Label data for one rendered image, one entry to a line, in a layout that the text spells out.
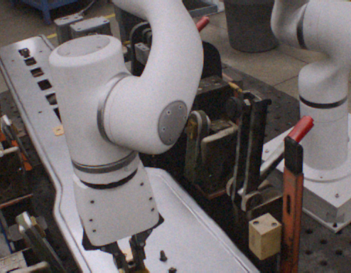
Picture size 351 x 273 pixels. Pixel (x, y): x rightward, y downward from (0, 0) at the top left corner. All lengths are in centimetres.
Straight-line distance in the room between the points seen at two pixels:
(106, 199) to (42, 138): 51
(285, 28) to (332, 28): 10
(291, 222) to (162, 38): 31
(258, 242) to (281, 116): 100
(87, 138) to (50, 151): 50
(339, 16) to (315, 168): 40
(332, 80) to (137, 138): 68
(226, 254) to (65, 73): 37
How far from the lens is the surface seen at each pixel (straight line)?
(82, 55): 56
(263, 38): 390
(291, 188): 68
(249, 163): 74
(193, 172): 93
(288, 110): 173
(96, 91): 56
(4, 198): 110
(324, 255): 120
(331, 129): 122
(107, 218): 67
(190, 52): 55
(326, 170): 129
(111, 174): 61
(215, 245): 79
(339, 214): 123
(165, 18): 55
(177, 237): 82
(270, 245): 74
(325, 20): 109
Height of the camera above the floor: 155
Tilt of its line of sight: 31 degrees down
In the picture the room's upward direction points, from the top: 7 degrees counter-clockwise
